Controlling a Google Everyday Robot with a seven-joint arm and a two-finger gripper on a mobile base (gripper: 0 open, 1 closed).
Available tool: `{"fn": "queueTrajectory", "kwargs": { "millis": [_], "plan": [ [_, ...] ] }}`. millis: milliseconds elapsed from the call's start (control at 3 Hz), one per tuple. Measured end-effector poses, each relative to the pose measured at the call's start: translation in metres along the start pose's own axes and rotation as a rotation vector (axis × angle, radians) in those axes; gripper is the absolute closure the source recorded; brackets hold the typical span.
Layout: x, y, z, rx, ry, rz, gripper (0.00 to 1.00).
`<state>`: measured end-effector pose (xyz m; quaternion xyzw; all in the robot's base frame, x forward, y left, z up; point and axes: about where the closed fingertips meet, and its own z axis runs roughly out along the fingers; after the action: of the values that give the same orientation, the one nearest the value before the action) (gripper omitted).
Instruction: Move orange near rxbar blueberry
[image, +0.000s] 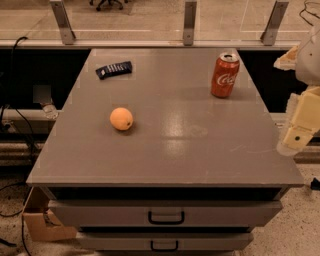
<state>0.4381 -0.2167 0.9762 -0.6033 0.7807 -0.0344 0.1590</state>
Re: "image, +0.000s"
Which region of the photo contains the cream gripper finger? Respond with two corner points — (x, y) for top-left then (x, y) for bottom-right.
(277, 86), (320, 156)
(273, 46), (298, 71)

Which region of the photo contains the orange fruit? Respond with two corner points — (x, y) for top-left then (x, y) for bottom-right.
(109, 107), (133, 131)

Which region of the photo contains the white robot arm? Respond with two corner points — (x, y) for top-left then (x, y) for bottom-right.
(274, 25), (320, 156)

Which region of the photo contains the dark blue rxbar wrapper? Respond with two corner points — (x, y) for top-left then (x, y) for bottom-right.
(95, 61), (133, 80)

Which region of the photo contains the red coca-cola can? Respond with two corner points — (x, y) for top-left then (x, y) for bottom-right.
(211, 53), (240, 98)

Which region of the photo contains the small black object on floor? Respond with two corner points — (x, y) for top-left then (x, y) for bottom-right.
(310, 178), (320, 191)

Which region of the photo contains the grey drawer cabinet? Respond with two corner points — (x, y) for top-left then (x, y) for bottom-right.
(28, 48), (303, 256)

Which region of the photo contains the black office chair base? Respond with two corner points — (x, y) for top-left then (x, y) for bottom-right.
(89, 0), (129, 11)

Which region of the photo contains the brown cardboard box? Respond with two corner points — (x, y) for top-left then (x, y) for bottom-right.
(22, 188), (77, 242)

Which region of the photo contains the right metal railing bracket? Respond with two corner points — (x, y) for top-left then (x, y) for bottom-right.
(260, 0), (289, 46)

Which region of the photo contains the metal railing bracket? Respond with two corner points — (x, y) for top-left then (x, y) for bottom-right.
(50, 0), (76, 45)
(183, 0), (197, 46)
(260, 0), (289, 46)

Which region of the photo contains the black cable top right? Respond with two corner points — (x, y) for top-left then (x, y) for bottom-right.
(298, 0), (320, 29)

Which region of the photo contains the black cable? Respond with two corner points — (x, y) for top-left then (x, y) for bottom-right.
(298, 0), (320, 29)
(0, 35), (40, 168)

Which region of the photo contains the middle metal railing bracket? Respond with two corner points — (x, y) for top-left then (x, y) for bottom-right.
(183, 0), (197, 46)

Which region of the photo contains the upper black drawer handle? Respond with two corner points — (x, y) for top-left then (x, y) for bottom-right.
(147, 211), (185, 225)

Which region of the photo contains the black drawer handle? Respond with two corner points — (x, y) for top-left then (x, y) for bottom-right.
(150, 241), (179, 252)
(147, 211), (185, 225)

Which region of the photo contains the lower black drawer handle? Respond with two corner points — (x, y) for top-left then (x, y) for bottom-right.
(150, 241), (179, 252)

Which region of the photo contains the left metal railing bracket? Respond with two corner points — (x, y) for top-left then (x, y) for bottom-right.
(50, 0), (76, 45)

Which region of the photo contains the black cable left side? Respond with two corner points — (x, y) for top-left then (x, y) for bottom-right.
(0, 35), (40, 168)

